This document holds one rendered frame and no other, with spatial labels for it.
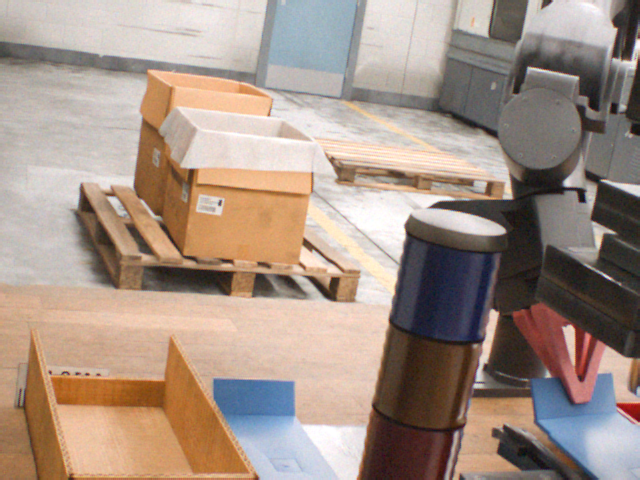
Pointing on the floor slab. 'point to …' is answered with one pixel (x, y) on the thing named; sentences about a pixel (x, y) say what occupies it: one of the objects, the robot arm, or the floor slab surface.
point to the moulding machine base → (491, 92)
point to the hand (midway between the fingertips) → (577, 392)
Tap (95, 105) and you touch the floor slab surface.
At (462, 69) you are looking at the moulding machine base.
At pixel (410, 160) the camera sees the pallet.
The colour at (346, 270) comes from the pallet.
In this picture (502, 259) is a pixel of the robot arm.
